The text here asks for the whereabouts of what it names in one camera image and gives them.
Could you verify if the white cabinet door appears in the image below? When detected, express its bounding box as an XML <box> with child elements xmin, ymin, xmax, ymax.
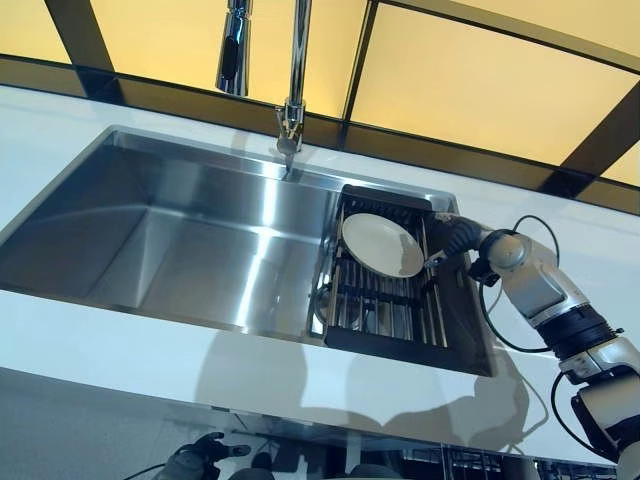
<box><xmin>0</xmin><ymin>366</ymin><xmax>237</xmax><ymax>480</ymax></box>

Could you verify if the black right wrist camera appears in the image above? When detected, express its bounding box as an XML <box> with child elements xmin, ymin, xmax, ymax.
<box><xmin>466</xmin><ymin>256</ymin><xmax>502</xmax><ymax>288</ymax></box>

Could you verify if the chrome gooseneck faucet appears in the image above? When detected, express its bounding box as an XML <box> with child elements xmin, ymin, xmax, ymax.
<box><xmin>215</xmin><ymin>0</ymin><xmax>314</xmax><ymax>175</ymax></box>

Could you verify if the black steel-rod drying rack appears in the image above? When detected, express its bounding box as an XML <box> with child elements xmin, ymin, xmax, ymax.
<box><xmin>322</xmin><ymin>183</ymin><xmax>452</xmax><ymax>360</ymax></box>

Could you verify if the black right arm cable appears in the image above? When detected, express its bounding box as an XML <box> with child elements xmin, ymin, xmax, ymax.
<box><xmin>478</xmin><ymin>214</ymin><xmax>624</xmax><ymax>464</ymax></box>

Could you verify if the stainless steel sink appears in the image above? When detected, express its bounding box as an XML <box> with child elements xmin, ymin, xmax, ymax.
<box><xmin>0</xmin><ymin>124</ymin><xmax>497</xmax><ymax>377</ymax></box>

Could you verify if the cream round plate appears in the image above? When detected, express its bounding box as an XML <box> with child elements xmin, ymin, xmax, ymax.
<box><xmin>340</xmin><ymin>211</ymin><xmax>427</xmax><ymax>279</ymax></box>

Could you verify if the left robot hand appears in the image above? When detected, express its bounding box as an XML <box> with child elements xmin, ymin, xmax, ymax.
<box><xmin>163</xmin><ymin>431</ymin><xmax>252</xmax><ymax>480</ymax></box>

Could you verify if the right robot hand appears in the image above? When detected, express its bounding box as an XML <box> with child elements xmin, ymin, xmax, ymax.
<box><xmin>424</xmin><ymin>211</ymin><xmax>486</xmax><ymax>269</ymax></box>

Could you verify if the dark window frame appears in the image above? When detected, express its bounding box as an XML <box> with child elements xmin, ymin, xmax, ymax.
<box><xmin>0</xmin><ymin>0</ymin><xmax>640</xmax><ymax>217</ymax></box>

